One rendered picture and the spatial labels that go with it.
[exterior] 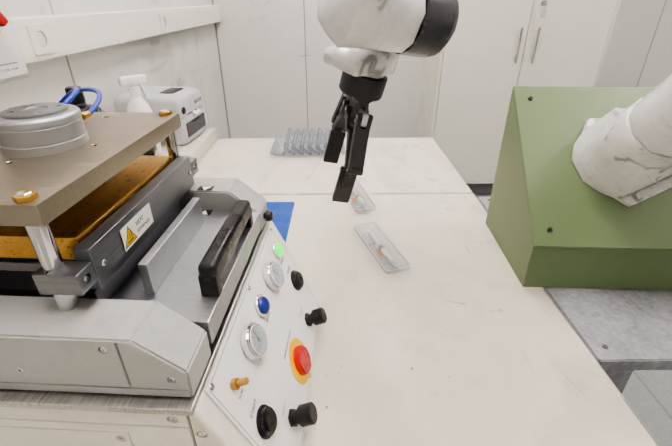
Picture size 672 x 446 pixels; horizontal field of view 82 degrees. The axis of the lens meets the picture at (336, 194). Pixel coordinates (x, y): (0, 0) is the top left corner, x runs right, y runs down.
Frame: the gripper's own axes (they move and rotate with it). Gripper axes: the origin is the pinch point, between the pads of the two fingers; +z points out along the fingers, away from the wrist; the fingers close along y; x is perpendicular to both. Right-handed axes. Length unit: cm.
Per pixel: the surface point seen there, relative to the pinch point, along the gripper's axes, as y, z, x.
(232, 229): -25.8, -6.2, 18.0
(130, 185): -21.9, -8.1, 29.9
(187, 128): 65, 29, 36
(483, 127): 152, 41, -132
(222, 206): -14.1, -0.4, 19.7
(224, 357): -37.4, 1.3, 17.2
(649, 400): -10, 68, -129
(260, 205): -13.1, -0.6, 14.2
